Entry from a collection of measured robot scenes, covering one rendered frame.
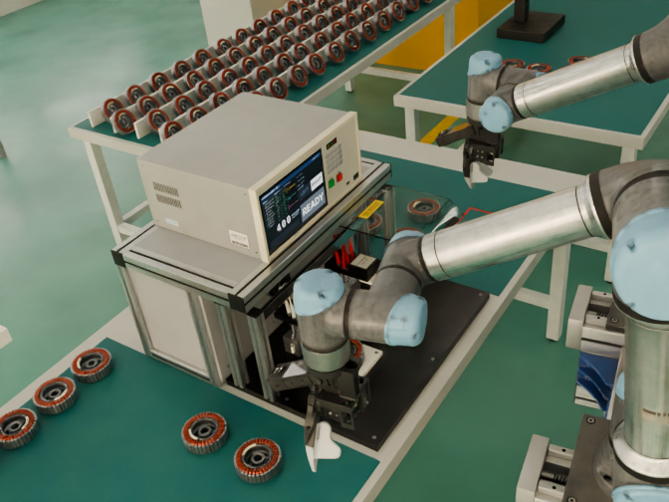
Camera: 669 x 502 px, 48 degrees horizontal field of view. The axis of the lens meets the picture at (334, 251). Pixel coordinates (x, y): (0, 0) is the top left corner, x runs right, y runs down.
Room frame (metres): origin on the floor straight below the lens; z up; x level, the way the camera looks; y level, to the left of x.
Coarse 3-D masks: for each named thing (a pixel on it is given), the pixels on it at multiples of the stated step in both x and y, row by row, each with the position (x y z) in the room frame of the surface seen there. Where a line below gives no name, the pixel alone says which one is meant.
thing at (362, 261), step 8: (360, 256) 1.72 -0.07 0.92; (368, 256) 1.72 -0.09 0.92; (328, 264) 1.74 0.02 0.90; (336, 264) 1.73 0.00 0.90; (352, 264) 1.69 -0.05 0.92; (360, 264) 1.69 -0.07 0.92; (368, 264) 1.68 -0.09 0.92; (376, 264) 1.70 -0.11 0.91; (336, 272) 1.72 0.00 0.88; (344, 272) 1.70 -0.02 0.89; (352, 272) 1.69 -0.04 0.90; (360, 272) 1.67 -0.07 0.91; (368, 272) 1.66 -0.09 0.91; (344, 280) 1.74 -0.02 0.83; (360, 280) 1.67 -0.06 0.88; (368, 280) 1.66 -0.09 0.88
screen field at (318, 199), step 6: (318, 192) 1.66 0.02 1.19; (324, 192) 1.68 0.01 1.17; (312, 198) 1.63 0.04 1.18; (318, 198) 1.65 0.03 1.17; (324, 198) 1.67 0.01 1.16; (306, 204) 1.61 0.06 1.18; (312, 204) 1.63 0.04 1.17; (318, 204) 1.65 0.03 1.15; (306, 210) 1.61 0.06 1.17; (312, 210) 1.63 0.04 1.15; (306, 216) 1.61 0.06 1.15
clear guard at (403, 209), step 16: (384, 192) 1.82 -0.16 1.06; (400, 192) 1.81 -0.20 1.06; (416, 192) 1.80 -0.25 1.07; (384, 208) 1.73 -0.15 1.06; (400, 208) 1.72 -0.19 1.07; (416, 208) 1.71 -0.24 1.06; (432, 208) 1.70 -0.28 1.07; (448, 208) 1.71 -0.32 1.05; (352, 224) 1.67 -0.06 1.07; (368, 224) 1.66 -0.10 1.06; (384, 224) 1.66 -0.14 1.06; (400, 224) 1.65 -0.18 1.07; (416, 224) 1.64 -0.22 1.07; (432, 224) 1.64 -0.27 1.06
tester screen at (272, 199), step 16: (320, 160) 1.68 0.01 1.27; (288, 176) 1.57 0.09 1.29; (304, 176) 1.62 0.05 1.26; (272, 192) 1.52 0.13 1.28; (288, 192) 1.56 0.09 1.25; (272, 208) 1.51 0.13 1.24; (288, 208) 1.56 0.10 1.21; (320, 208) 1.66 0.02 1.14; (272, 224) 1.51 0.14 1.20; (272, 240) 1.50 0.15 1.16
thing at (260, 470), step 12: (252, 444) 1.21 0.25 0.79; (264, 444) 1.20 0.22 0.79; (276, 444) 1.20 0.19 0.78; (240, 456) 1.18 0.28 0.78; (252, 456) 1.18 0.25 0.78; (264, 456) 1.18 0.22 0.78; (276, 456) 1.16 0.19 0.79; (240, 468) 1.14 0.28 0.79; (252, 468) 1.14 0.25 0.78; (264, 468) 1.13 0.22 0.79; (276, 468) 1.14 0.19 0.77; (252, 480) 1.12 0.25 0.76; (264, 480) 1.12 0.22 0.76
